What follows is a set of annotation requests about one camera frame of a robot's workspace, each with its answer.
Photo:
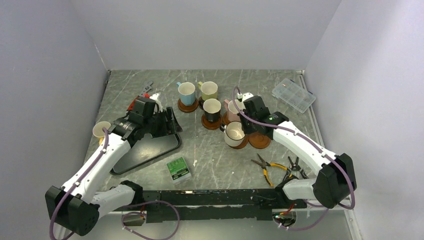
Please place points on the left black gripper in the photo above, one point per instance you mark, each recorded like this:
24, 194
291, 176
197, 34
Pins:
168, 127

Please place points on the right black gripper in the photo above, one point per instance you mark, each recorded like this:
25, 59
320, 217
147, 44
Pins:
246, 129

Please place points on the pink mug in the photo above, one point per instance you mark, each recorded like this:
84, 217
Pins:
232, 112

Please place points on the brown coaster four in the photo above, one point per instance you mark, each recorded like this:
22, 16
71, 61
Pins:
225, 119

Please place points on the brown coaster five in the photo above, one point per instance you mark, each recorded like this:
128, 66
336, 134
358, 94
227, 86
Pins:
258, 140

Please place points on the brown coaster six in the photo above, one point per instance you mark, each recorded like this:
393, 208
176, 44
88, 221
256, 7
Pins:
243, 145

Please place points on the white ribbed black-rimmed mug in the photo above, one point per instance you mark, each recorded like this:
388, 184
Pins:
233, 133

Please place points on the black mug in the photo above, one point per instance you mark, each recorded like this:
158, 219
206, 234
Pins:
212, 110

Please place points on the brown coaster one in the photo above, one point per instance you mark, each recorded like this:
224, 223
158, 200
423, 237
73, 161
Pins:
187, 109

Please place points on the brown coaster three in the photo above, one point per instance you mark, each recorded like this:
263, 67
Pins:
211, 125

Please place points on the yellow-green mug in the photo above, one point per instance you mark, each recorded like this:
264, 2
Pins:
209, 90

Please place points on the orange-yellow mug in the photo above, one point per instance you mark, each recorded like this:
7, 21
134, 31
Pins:
98, 130

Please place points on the light blue mug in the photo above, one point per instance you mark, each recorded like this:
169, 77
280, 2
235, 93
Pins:
187, 93

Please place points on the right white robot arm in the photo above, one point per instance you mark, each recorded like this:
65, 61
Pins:
334, 173

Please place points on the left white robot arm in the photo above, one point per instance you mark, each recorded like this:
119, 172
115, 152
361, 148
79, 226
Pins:
75, 206

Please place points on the black plastic tray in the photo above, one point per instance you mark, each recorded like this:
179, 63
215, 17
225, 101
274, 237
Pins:
146, 150

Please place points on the clear plastic organizer box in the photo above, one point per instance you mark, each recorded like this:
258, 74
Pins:
294, 95

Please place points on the green screw box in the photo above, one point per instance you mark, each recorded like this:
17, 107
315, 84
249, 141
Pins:
179, 170

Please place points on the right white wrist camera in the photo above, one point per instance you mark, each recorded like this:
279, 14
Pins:
241, 97

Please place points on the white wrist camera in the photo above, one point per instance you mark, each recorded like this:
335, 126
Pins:
156, 98
241, 97

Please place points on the red handled wrench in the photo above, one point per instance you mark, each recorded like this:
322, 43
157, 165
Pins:
144, 93

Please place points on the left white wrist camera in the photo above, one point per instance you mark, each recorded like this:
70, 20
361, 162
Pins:
156, 98

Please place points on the black handled pliers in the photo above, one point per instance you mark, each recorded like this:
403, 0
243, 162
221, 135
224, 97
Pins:
295, 167

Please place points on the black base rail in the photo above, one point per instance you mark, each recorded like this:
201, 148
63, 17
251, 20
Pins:
218, 204

